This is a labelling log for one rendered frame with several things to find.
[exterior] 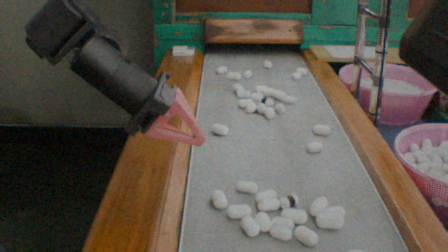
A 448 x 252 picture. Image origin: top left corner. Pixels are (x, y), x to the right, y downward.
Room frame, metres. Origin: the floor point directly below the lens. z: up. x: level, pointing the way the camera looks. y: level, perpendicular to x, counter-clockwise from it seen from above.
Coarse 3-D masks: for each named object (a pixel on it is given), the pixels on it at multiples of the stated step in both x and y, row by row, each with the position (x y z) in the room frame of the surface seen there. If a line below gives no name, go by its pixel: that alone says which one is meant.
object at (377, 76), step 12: (360, 0) 1.01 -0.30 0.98; (384, 0) 0.85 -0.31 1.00; (360, 12) 1.00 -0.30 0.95; (372, 12) 0.93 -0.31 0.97; (384, 12) 0.85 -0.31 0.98; (360, 24) 1.00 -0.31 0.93; (384, 24) 0.85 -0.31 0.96; (360, 36) 1.00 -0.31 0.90; (384, 36) 0.85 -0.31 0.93; (360, 48) 1.00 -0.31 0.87; (384, 48) 0.85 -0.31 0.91; (360, 60) 0.99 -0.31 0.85; (384, 60) 0.85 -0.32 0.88; (360, 72) 1.00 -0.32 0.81; (372, 72) 0.89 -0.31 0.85; (384, 72) 0.86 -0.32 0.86; (360, 84) 1.00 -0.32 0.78; (372, 84) 0.86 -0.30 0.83; (372, 96) 0.86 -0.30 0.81; (372, 108) 0.85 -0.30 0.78; (372, 120) 0.85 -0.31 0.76
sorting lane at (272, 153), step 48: (240, 144) 0.78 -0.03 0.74; (288, 144) 0.77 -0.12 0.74; (336, 144) 0.77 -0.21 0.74; (192, 192) 0.61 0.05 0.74; (240, 192) 0.61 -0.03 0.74; (288, 192) 0.61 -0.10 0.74; (336, 192) 0.60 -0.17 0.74; (192, 240) 0.49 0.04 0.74; (240, 240) 0.49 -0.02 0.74; (288, 240) 0.48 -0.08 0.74; (336, 240) 0.48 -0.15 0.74; (384, 240) 0.48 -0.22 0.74
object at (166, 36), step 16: (160, 32) 1.41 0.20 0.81; (176, 32) 1.41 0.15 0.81; (192, 32) 1.41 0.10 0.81; (304, 32) 1.41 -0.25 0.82; (320, 32) 1.41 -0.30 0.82; (336, 32) 1.41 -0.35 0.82; (352, 32) 1.41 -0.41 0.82; (368, 32) 1.41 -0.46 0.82; (400, 32) 1.41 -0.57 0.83; (160, 48) 1.41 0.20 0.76; (208, 48) 1.50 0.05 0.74; (224, 48) 1.50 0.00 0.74; (240, 48) 1.50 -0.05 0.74; (256, 48) 1.50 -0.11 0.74; (272, 48) 1.50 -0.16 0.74; (288, 48) 1.51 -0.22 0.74; (304, 48) 1.41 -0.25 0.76; (336, 64) 1.41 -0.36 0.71
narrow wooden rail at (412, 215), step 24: (312, 72) 1.20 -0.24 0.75; (336, 96) 0.97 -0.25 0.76; (360, 120) 0.83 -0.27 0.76; (360, 144) 0.72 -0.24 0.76; (384, 144) 0.72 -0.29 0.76; (384, 168) 0.63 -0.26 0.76; (384, 192) 0.57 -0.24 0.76; (408, 192) 0.56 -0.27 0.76; (408, 216) 0.50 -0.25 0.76; (432, 216) 0.49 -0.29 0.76; (408, 240) 0.46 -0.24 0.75; (432, 240) 0.44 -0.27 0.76
